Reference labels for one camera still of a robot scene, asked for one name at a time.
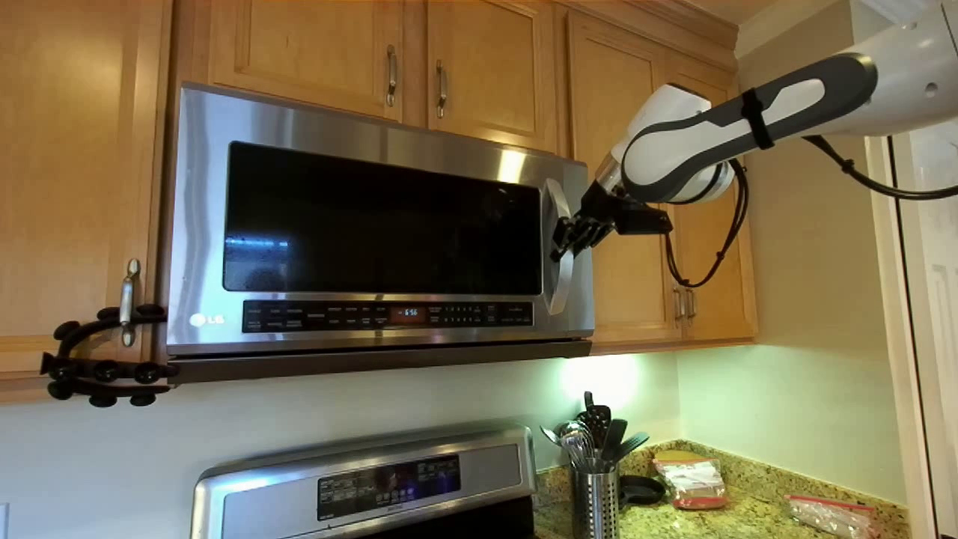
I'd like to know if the stainless steel stove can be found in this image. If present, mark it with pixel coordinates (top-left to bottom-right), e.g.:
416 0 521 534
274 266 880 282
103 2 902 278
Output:
188 423 541 539

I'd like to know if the steel utensil holder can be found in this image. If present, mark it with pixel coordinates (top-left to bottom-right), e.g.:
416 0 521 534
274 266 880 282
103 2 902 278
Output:
571 467 624 539

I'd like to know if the black spatula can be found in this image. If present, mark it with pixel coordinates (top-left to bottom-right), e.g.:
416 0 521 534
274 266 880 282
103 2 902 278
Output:
579 390 618 474

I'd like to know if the black bowl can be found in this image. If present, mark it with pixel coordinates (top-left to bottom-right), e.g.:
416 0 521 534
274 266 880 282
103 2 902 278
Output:
618 474 670 510

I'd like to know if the clear red plastic bag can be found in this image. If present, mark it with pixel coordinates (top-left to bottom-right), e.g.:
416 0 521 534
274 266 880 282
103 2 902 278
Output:
788 494 887 539

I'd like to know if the dark kitchen spoon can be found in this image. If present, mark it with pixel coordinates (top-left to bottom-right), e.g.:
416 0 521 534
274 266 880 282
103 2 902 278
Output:
610 429 654 470

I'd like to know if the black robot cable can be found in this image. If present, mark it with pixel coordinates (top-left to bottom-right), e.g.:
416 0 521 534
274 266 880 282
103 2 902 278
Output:
663 131 958 293

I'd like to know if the silver ladle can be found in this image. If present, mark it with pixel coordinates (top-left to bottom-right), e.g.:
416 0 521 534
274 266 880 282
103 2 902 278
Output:
540 423 586 474

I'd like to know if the tall wooden cabinet door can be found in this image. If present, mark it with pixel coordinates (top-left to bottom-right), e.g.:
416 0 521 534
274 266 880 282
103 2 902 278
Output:
663 47 762 345
565 11 670 347

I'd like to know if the yellow food package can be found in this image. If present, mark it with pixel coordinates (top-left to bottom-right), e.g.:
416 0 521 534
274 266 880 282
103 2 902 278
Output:
651 446 714 474

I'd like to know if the red white food package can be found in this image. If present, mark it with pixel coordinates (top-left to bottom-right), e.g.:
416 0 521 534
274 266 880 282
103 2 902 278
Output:
658 458 730 516

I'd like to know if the stainless steel microwave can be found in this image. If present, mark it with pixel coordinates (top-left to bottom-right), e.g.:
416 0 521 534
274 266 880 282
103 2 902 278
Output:
161 83 600 360

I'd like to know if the wide wooden cabinet door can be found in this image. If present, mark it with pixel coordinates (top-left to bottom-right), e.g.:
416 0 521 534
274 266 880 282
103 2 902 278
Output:
0 0 173 383

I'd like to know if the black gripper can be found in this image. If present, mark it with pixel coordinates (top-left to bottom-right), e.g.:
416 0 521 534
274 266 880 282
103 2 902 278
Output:
547 179 678 266

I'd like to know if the white door frame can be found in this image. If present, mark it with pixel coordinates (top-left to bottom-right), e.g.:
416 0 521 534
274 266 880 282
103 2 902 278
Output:
865 130 958 539

